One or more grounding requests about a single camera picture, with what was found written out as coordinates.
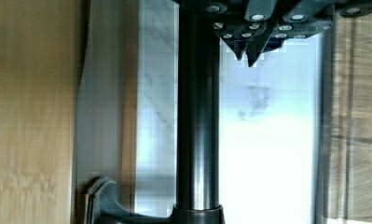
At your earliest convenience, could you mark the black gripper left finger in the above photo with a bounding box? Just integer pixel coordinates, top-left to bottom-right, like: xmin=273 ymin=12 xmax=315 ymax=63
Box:
xmin=171 ymin=0 xmax=250 ymax=62

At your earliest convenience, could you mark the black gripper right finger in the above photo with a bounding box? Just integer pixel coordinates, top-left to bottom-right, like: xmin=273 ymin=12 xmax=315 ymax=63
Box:
xmin=244 ymin=0 xmax=372 ymax=66

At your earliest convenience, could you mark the black drawer handle bar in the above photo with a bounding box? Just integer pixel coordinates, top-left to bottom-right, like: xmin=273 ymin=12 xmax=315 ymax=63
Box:
xmin=82 ymin=7 xmax=226 ymax=224

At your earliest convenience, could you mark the wooden drawer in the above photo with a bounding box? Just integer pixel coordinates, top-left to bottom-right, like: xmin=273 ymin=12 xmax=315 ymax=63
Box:
xmin=0 ymin=0 xmax=138 ymax=224

